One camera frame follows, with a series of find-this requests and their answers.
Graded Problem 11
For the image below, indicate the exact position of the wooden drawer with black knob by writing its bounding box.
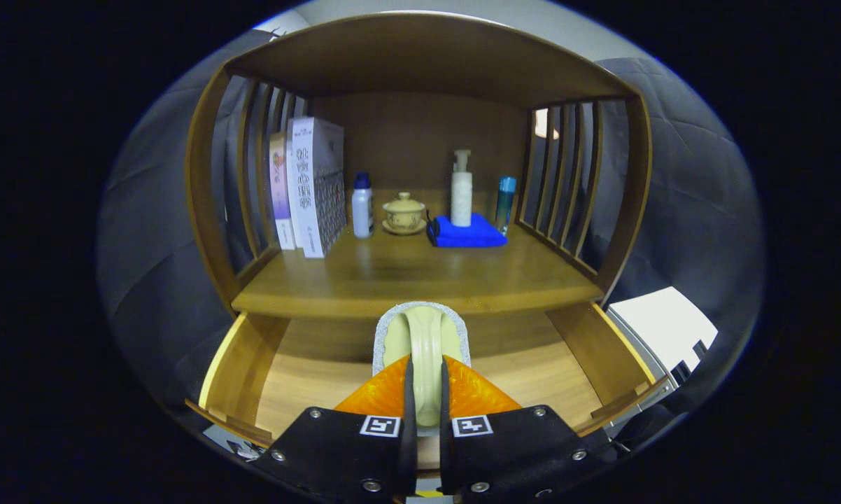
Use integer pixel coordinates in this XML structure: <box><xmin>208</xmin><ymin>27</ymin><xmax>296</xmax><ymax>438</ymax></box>
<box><xmin>185</xmin><ymin>301</ymin><xmax>674</xmax><ymax>471</ymax></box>

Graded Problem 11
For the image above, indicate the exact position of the wooden countertop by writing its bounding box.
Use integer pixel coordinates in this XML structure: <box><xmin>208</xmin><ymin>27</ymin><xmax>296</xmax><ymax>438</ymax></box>
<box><xmin>230</xmin><ymin>224</ymin><xmax>605</xmax><ymax>321</ymax></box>

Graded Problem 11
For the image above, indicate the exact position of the beige lidded teacup with saucer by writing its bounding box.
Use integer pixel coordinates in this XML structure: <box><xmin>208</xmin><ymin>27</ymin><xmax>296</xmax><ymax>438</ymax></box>
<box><xmin>381</xmin><ymin>192</ymin><xmax>428</xmax><ymax>236</ymax></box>

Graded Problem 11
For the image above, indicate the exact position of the folded blue cloth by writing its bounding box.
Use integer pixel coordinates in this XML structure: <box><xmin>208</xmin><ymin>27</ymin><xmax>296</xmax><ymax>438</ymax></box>
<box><xmin>425</xmin><ymin>213</ymin><xmax>509</xmax><ymax>249</ymax></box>

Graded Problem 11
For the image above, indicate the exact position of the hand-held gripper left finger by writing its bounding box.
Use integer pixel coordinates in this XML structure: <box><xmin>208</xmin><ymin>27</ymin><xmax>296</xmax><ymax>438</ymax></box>
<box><xmin>249</xmin><ymin>353</ymin><xmax>419</xmax><ymax>504</ymax></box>

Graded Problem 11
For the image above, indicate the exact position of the brown wooden cabinet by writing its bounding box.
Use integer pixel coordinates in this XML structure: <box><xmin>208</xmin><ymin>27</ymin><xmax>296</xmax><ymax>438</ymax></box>
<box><xmin>185</xmin><ymin>10</ymin><xmax>654</xmax><ymax>449</ymax></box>

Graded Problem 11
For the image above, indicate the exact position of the small white blue-capped bottle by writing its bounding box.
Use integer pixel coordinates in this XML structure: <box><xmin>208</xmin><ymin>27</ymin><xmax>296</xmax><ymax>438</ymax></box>
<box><xmin>351</xmin><ymin>172</ymin><xmax>376</xmax><ymax>240</ymax></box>

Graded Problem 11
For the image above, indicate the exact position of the pink book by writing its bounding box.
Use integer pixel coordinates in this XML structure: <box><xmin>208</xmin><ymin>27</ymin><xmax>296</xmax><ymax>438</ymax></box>
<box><xmin>269</xmin><ymin>131</ymin><xmax>297</xmax><ymax>251</ymax></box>

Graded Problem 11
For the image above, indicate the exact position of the green scrubbing brush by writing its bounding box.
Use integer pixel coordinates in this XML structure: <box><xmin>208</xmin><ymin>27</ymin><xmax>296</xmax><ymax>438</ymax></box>
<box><xmin>372</xmin><ymin>301</ymin><xmax>472</xmax><ymax>430</ymax></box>

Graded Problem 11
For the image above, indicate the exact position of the thick white book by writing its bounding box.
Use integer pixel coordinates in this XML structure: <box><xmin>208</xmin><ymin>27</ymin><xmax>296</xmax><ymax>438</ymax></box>
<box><xmin>291</xmin><ymin>116</ymin><xmax>347</xmax><ymax>260</ymax></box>

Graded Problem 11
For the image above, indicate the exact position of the white pump bottle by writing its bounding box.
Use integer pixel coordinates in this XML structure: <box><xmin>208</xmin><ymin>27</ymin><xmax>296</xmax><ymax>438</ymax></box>
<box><xmin>451</xmin><ymin>148</ymin><xmax>474</xmax><ymax>229</ymax></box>

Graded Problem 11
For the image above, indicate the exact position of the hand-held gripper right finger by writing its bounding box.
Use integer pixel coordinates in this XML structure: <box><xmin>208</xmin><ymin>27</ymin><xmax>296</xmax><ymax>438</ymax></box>
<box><xmin>438</xmin><ymin>353</ymin><xmax>614</xmax><ymax>504</ymax></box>

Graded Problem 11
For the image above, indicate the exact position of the clear blue bottle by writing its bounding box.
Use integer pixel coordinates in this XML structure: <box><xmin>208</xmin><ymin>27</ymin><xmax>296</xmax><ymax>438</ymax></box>
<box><xmin>495</xmin><ymin>176</ymin><xmax>518</xmax><ymax>236</ymax></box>

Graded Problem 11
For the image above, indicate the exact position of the white side cabinet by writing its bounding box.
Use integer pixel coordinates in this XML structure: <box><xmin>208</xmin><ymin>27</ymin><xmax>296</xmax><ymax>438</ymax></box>
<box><xmin>606</xmin><ymin>286</ymin><xmax>719</xmax><ymax>421</ymax></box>

